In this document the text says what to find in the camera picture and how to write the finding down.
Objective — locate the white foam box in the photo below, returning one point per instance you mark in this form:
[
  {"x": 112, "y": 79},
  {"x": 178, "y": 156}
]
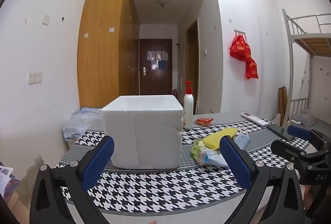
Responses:
[{"x": 144, "y": 136}]

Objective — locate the blue-grey crumpled cloth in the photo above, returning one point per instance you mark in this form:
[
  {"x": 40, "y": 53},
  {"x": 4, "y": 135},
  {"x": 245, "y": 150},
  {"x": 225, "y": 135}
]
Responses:
[{"x": 80, "y": 122}]

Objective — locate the red plastic bag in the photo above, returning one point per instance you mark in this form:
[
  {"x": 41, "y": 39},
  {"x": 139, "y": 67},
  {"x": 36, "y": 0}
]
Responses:
[
  {"x": 239, "y": 47},
  {"x": 252, "y": 68}
]

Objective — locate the wooden wardrobe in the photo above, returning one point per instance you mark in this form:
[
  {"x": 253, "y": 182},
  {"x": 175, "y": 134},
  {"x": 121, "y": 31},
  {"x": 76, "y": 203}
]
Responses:
[{"x": 103, "y": 45}]

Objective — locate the wooden boards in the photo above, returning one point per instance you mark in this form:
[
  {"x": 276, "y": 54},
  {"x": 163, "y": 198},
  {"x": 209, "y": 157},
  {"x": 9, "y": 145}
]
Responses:
[{"x": 282, "y": 103}]

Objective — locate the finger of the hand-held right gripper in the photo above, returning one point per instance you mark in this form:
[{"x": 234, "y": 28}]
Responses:
[
  {"x": 298, "y": 132},
  {"x": 287, "y": 147}
]

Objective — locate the white wall socket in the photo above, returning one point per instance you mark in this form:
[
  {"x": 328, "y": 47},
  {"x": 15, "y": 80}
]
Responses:
[{"x": 31, "y": 78}]

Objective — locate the white remote control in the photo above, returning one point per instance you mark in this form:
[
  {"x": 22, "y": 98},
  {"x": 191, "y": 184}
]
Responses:
[{"x": 254, "y": 118}]

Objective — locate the yellow foam net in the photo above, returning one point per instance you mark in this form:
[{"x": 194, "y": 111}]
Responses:
[{"x": 217, "y": 137}]

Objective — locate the grey bedding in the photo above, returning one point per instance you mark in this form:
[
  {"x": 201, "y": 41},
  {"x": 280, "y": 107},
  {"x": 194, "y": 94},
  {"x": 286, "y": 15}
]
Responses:
[{"x": 305, "y": 119}]

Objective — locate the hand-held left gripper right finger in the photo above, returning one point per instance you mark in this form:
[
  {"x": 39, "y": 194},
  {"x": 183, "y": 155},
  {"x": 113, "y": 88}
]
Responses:
[{"x": 235, "y": 163}]

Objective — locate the dark brown door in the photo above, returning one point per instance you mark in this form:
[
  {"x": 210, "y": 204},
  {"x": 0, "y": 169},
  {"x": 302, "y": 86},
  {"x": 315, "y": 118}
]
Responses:
[{"x": 155, "y": 81}]

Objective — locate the white blank wall plate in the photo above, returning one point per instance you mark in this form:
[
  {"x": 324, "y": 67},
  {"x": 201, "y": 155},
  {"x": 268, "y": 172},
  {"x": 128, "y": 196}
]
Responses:
[{"x": 46, "y": 19}]

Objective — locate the red snack packet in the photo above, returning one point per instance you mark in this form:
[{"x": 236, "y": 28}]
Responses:
[{"x": 204, "y": 121}]

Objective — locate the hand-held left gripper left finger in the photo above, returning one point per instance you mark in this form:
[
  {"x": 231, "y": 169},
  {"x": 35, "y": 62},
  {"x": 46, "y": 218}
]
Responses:
[{"x": 99, "y": 162}]

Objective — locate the ceiling lamp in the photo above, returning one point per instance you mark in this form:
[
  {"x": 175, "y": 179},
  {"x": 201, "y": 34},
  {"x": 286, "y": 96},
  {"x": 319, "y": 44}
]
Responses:
[{"x": 163, "y": 2}]

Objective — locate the metal bunk bed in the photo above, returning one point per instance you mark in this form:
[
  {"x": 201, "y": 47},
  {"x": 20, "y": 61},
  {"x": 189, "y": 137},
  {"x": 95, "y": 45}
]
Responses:
[{"x": 314, "y": 43}]

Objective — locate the taped paper notices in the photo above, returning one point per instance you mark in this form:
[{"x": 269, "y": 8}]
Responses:
[{"x": 157, "y": 59}]

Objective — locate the metal wall hook rack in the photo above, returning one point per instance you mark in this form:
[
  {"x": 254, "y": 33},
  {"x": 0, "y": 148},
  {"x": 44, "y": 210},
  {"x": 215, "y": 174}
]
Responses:
[{"x": 240, "y": 31}]

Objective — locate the white red pump lotion bottle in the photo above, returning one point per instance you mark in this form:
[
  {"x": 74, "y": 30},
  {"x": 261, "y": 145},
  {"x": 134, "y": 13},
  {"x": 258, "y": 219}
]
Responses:
[{"x": 188, "y": 110}]

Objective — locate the white patterned bed curtain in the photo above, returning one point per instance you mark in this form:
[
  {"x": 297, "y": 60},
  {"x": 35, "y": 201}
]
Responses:
[{"x": 320, "y": 84}]

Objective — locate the black phone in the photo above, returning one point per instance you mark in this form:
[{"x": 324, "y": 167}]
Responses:
[{"x": 280, "y": 132}]

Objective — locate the printed paper leaflet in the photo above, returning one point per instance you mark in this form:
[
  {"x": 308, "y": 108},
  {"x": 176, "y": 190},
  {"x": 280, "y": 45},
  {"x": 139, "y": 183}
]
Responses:
[{"x": 5, "y": 177}]

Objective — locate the houndstooth tablecloth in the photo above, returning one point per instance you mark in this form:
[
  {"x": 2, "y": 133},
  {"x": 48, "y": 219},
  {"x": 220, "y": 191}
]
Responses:
[{"x": 160, "y": 187}]

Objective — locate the white wall switch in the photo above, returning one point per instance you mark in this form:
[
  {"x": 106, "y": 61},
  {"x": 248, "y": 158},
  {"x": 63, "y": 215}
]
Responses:
[{"x": 38, "y": 77}]

